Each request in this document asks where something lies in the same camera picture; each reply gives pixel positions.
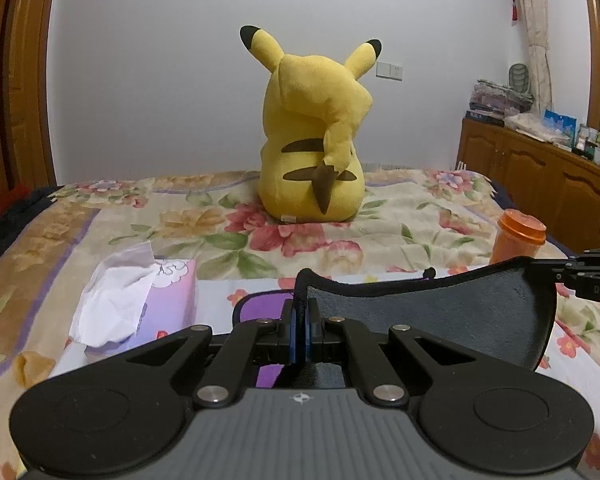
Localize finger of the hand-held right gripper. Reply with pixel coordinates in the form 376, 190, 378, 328
527, 254, 589, 287

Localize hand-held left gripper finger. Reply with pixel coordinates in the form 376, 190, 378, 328
302, 297, 477, 409
124, 300, 301, 409

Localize orange cup with lid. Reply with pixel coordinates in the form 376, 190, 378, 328
489, 208, 548, 266

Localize wooden cabinet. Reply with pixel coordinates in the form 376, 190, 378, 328
457, 117, 600, 262

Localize group of small bottles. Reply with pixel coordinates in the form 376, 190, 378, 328
572, 122, 600, 168

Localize white cloth bundle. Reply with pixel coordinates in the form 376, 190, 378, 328
504, 112, 572, 145

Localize blue printed box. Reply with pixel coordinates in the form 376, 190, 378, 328
543, 108, 578, 149

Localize floral bed sheet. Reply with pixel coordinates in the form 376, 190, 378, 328
0, 167, 600, 480

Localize purple tissue box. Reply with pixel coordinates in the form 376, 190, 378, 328
69, 254, 199, 352

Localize stack of folded cloths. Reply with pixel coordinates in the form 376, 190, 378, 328
467, 78, 536, 127

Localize yellow plush toy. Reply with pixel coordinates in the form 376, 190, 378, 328
239, 25, 383, 224

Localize cream curtain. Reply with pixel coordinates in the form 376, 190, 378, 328
507, 0, 554, 111

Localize wooden wardrobe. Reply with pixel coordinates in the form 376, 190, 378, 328
0, 0, 62, 196

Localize white wall socket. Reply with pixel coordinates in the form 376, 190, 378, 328
376, 61, 405, 81

